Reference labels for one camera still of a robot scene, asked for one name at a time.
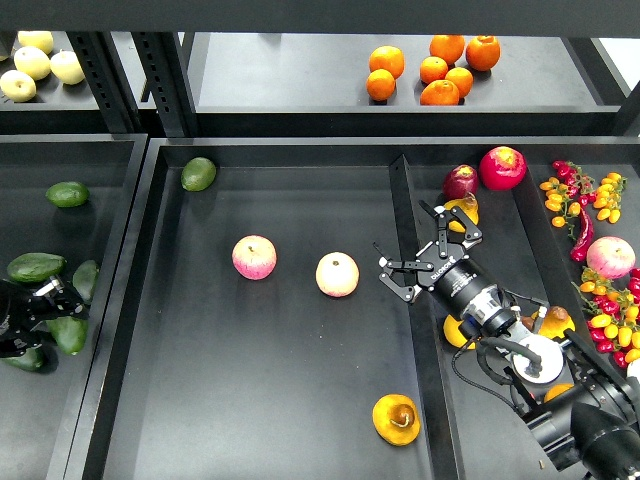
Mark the orange pear lower right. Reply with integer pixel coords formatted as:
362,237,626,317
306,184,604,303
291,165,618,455
543,383,574,403

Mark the dark avocado lower left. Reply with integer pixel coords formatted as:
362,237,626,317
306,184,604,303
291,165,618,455
1,347,46,372

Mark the pale yellow pear right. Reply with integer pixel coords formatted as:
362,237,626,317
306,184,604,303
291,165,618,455
50,50,85,85

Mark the black shelf frame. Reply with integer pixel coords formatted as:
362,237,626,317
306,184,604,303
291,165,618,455
1,1,639,137

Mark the red chili pepper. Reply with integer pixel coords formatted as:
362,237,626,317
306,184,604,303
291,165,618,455
569,209,594,262

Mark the orange top middle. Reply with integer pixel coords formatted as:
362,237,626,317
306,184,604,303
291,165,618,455
429,35,465,65

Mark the cherry tomato bunch lower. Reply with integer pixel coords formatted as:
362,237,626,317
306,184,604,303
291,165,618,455
574,267,639,370

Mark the cherry tomato bunch upper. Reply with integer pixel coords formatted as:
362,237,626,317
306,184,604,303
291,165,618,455
539,160,627,241

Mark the pale yellow pear top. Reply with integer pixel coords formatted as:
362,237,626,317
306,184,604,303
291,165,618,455
17,30,54,55

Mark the yellow pear with stem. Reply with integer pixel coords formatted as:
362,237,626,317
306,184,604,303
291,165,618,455
372,394,421,446

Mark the large red apple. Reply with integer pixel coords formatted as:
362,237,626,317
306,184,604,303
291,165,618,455
479,146,527,191

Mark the pink red apple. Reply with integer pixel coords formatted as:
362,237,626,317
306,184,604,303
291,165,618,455
232,235,277,280

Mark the green avocado upper left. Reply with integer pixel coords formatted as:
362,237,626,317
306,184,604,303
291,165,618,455
45,181,90,208

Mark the yellow pear lower left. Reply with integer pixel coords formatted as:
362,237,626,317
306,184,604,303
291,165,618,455
443,315,467,348

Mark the cherry tomato bunch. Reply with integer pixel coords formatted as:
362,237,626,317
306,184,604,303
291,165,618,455
574,267,639,370
539,160,627,241

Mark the dark red onion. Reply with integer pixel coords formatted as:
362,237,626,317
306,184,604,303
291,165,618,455
442,164,479,200

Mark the orange top right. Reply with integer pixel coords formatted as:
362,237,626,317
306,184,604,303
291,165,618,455
465,35,501,72

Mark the orange front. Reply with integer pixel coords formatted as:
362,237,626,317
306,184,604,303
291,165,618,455
419,79,460,106

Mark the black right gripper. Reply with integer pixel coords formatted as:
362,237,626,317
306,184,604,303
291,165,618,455
372,199,521,339

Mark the pale pink apple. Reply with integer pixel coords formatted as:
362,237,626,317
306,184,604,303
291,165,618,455
315,252,359,298

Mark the green avocado top centre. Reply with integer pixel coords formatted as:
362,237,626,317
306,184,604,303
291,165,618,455
181,157,217,192

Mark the black tray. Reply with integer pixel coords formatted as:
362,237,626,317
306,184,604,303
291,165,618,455
1,134,147,479
63,135,640,480

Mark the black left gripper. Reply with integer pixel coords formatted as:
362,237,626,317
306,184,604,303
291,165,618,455
1,275,88,358

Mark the yellow pear near onion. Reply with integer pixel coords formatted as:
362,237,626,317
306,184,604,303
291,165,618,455
444,192,479,233

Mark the black centre tray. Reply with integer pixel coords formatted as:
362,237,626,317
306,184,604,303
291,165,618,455
63,135,640,480

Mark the pale yellow pear front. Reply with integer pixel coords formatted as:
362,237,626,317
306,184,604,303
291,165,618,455
0,70,37,103

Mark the pink apple right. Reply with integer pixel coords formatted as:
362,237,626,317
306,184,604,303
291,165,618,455
586,236,636,279

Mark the orange lower left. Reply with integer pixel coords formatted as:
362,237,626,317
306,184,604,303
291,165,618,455
366,69,396,102

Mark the black left tray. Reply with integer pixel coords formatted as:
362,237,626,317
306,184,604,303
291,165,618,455
1,134,147,479

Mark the small orange centre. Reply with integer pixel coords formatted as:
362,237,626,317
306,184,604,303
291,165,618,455
419,56,449,85

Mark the dark green upright avocado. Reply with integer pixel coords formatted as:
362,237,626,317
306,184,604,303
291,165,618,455
72,260,100,305

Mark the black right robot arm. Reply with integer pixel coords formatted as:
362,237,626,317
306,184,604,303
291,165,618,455
379,204,639,479

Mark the orange upper left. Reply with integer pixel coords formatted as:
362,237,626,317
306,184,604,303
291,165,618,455
368,45,405,79

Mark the small orange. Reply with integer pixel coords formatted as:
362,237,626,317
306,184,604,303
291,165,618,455
419,56,449,85
445,67,474,99

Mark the small orange right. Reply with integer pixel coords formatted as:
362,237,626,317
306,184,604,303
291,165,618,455
445,67,474,99

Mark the yellow pear brown top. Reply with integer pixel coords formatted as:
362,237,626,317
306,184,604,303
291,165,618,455
531,306,576,339

